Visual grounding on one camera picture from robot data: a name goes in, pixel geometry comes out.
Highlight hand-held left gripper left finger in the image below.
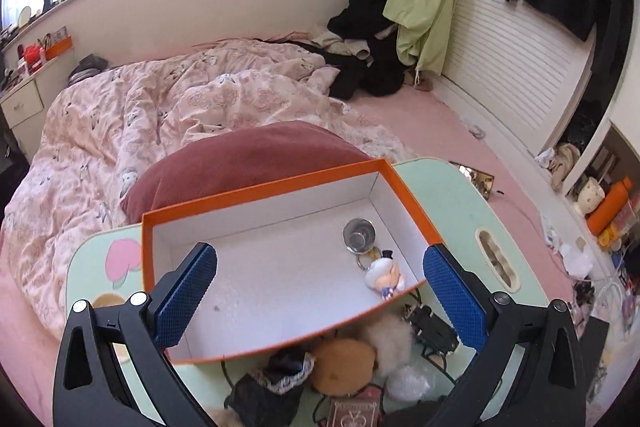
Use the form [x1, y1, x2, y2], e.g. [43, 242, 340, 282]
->
[52, 243, 218, 427]

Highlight brown round plush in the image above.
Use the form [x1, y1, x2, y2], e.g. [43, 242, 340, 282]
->
[311, 338, 378, 397]

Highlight white figure keychain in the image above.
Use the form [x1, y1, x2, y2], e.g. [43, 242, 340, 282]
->
[356, 249, 407, 302]

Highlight beige garment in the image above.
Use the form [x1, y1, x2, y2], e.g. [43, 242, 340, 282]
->
[312, 27, 371, 58]

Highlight red container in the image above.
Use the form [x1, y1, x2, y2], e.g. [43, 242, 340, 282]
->
[22, 44, 46, 72]

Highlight black toy car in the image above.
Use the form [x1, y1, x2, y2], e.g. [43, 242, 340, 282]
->
[404, 302, 460, 355]

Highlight white shelf alcove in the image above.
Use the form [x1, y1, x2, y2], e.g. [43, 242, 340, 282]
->
[565, 117, 640, 258]

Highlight white louvered cabinet door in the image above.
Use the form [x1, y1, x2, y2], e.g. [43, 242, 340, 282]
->
[442, 0, 598, 158]

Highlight small metal cup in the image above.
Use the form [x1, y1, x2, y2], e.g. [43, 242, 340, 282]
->
[342, 218, 377, 255]

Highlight grey fur pom-pom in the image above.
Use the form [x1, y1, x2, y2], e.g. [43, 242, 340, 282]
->
[360, 309, 413, 378]

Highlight green cartoon desktop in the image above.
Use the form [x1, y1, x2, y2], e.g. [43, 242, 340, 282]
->
[65, 157, 553, 427]

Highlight small orange organizer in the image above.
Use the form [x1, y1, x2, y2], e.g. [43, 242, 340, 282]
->
[45, 36, 74, 60]

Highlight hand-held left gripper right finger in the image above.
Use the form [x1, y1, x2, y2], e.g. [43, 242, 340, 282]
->
[422, 244, 587, 427]

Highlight orange bottle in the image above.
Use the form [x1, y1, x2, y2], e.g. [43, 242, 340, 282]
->
[586, 177, 633, 237]

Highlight black lace-trimmed cloth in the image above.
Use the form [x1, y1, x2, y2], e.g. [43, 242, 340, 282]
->
[224, 347, 317, 418]

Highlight dark folded clothes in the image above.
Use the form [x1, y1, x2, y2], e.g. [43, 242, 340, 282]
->
[68, 54, 108, 85]

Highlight white plastic bag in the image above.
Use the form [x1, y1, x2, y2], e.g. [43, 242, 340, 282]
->
[560, 242, 596, 278]

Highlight crumpled beige clothes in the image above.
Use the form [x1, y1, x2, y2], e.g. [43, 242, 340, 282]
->
[535, 142, 581, 192]

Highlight dark red pillow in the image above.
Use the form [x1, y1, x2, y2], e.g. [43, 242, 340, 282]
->
[120, 122, 373, 225]

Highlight pink floral duvet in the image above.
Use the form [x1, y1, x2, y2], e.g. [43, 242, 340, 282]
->
[0, 39, 416, 343]

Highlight white drawer cabinet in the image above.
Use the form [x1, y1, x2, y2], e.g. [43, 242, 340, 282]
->
[0, 79, 46, 128]

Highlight clear plastic wrap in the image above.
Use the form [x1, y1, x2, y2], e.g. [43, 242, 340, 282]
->
[387, 364, 433, 400]

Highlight brown card deck box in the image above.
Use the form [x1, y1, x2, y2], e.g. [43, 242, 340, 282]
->
[325, 389, 386, 427]

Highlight white dotted mug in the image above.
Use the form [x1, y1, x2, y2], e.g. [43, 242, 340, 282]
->
[572, 177, 606, 215]

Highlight orange cardboard box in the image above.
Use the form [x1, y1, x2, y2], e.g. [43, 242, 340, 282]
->
[141, 158, 445, 367]

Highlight black clothes pile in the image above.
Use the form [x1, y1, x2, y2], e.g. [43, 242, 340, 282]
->
[295, 0, 406, 100]

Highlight pink bed sheet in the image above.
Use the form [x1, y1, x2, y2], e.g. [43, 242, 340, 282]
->
[0, 77, 621, 413]

